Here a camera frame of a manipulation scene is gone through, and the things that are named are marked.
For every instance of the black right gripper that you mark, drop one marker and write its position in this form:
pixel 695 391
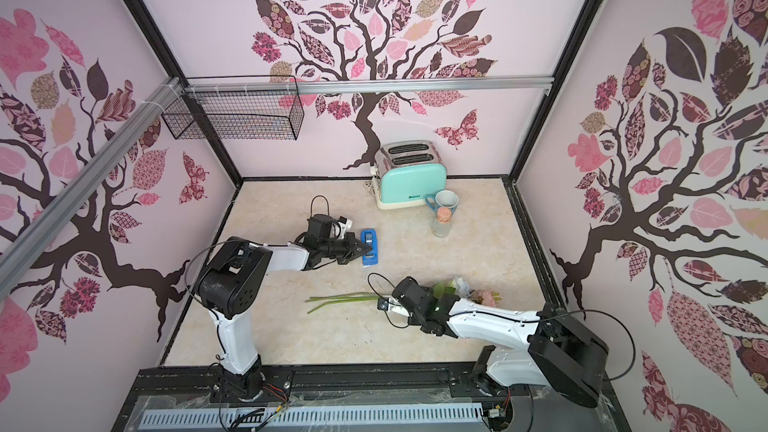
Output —
pixel 405 298

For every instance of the blue floral mug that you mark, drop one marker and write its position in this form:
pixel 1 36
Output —
pixel 443 199

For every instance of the aluminium frame rail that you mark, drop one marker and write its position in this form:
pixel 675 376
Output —
pixel 19 257

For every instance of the mint green toaster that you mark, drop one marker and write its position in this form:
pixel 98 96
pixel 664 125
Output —
pixel 405 173

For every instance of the glass jar pink lid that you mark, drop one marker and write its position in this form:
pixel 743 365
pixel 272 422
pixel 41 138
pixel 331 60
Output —
pixel 442 223

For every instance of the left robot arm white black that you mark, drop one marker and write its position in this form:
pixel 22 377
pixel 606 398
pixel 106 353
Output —
pixel 229 283

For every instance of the black wire basket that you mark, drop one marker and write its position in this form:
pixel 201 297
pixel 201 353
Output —
pixel 257 107

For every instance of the white slotted cable duct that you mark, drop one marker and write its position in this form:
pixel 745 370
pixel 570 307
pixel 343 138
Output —
pixel 310 418

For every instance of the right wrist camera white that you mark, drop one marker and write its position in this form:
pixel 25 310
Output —
pixel 388 305

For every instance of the artificial flower bouquet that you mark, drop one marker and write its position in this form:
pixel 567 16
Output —
pixel 457 286

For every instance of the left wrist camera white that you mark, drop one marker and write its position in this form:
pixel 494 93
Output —
pixel 339 227

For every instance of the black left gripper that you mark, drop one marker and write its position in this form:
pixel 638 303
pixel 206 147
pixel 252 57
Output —
pixel 353 245

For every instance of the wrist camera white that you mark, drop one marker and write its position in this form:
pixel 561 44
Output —
pixel 388 305
pixel 339 227

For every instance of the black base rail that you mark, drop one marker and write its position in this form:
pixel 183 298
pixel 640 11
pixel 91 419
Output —
pixel 518 408

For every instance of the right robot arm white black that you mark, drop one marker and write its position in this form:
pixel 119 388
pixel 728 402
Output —
pixel 544 348

